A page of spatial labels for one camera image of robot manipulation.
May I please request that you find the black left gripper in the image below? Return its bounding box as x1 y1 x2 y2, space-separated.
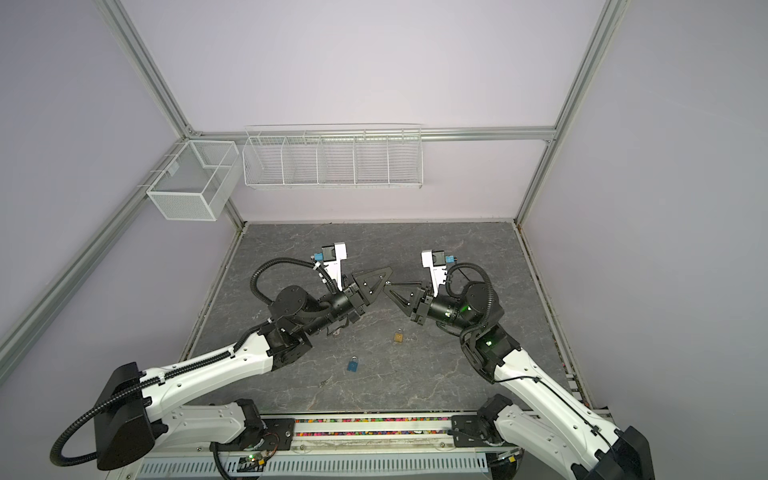
302 266 392 337

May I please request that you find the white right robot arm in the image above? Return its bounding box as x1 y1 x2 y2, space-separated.
383 281 655 479

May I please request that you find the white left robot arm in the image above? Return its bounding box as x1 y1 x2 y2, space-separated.
94 257 393 471

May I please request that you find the blue padlock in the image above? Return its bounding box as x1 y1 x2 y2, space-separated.
347 356 359 372

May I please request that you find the white mesh box basket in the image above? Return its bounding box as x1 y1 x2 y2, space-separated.
147 140 242 221

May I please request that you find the black corrugated left cable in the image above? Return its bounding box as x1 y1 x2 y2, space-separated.
250 257 337 306

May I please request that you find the black corrugated cable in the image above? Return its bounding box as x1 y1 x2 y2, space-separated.
250 257 337 306
445 262 499 343

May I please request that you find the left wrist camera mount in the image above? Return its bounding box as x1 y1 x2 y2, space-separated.
312 242 347 289

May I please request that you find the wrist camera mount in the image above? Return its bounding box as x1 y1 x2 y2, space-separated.
312 242 347 289
421 250 456 296

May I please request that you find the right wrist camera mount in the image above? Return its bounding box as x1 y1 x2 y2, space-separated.
421 250 456 296

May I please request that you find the black corrugated right cable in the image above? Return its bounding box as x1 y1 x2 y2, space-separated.
445 262 499 343

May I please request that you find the white wire shelf basket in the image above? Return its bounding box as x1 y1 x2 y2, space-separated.
242 123 424 188

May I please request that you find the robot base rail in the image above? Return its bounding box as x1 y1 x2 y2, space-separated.
109 411 523 479

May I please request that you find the aluminium enclosure frame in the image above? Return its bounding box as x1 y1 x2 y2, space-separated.
1 1 605 444

